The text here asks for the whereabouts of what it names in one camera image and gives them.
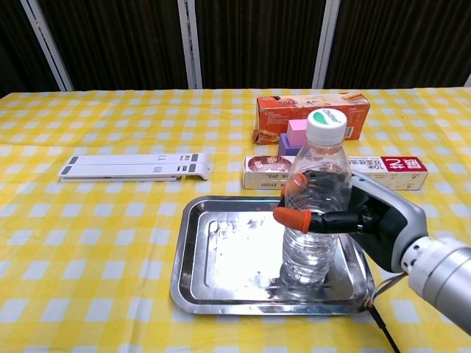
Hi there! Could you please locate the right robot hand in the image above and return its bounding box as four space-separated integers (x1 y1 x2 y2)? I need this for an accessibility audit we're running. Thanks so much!
272 171 428 273

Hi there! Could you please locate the transparent small plastic bottle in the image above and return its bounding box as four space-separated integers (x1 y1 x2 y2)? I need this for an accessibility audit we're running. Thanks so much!
280 108 353 291

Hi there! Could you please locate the stainless steel tray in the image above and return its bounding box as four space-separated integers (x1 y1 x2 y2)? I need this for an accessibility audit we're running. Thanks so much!
169 196 377 315

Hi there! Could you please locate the baking paper roll box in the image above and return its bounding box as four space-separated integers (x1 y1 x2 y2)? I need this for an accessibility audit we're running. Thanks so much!
242 154 430 191

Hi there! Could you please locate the purple foam block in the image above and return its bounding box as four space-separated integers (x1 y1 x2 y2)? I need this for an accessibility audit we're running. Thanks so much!
277 134 306 158

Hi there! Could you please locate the pink foam cube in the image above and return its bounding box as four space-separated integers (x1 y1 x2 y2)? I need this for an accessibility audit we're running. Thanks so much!
287 119 310 147

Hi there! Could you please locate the orange snack carton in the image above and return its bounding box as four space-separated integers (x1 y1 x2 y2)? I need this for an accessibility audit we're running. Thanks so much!
252 92 371 145

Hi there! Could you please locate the white folding laptop stand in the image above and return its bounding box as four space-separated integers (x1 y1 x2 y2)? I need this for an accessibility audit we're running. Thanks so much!
58 153 213 183

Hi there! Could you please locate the yellow white checkered tablecloth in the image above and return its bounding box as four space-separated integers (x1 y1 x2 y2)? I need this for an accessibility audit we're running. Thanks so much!
0 87 471 353

